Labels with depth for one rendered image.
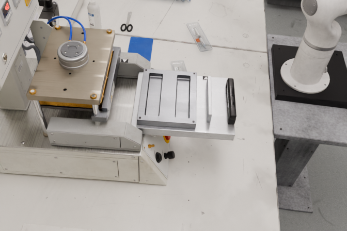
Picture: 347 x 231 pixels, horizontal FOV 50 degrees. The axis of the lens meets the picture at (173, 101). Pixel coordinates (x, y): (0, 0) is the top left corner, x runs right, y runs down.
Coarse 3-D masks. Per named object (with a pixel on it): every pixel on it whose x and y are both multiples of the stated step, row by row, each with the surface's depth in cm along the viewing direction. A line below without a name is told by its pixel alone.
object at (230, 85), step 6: (228, 78) 113; (228, 84) 112; (228, 90) 110; (228, 96) 109; (234, 96) 109; (228, 102) 108; (234, 102) 107; (228, 108) 107; (234, 108) 106; (234, 114) 104; (228, 120) 106; (234, 120) 105
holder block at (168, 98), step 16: (144, 80) 113; (160, 80) 115; (176, 80) 113; (192, 80) 114; (144, 96) 109; (160, 96) 111; (176, 96) 111; (192, 96) 110; (144, 112) 105; (160, 112) 105; (176, 112) 107; (192, 112) 106; (192, 128) 105
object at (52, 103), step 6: (108, 66) 107; (108, 72) 106; (102, 96) 99; (42, 102) 99; (48, 102) 99; (54, 102) 98; (60, 102) 98; (102, 102) 100; (54, 108) 101; (60, 108) 100; (66, 108) 100; (72, 108) 100; (78, 108) 100; (84, 108) 100; (90, 108) 100
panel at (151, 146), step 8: (144, 136) 108; (160, 136) 120; (144, 144) 107; (152, 144) 109; (160, 144) 118; (168, 144) 126; (152, 152) 111; (160, 152) 117; (152, 160) 110; (168, 160) 122; (160, 168) 114
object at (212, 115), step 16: (208, 80) 112; (224, 80) 118; (208, 96) 108; (224, 96) 114; (208, 112) 105; (224, 112) 110; (144, 128) 104; (160, 128) 105; (176, 128) 105; (208, 128) 106; (224, 128) 106
